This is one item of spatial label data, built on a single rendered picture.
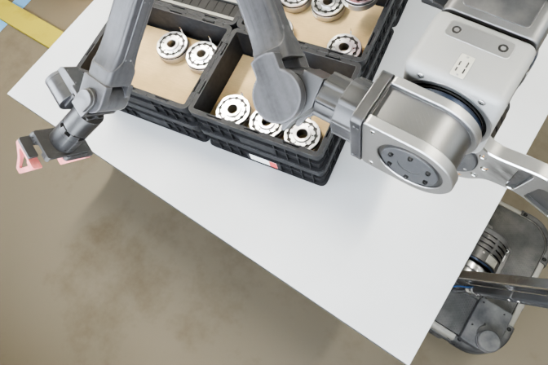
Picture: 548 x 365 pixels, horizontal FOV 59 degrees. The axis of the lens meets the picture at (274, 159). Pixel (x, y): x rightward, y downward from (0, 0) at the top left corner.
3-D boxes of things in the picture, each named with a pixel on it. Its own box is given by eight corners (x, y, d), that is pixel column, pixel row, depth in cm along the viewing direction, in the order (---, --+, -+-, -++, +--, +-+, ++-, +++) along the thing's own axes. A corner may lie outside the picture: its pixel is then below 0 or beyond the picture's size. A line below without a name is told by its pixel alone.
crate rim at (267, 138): (363, 68, 134) (363, 63, 131) (320, 162, 124) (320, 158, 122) (236, 31, 146) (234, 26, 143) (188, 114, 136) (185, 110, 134)
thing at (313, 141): (326, 125, 134) (326, 125, 133) (311, 157, 131) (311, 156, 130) (293, 114, 137) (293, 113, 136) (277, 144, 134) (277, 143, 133)
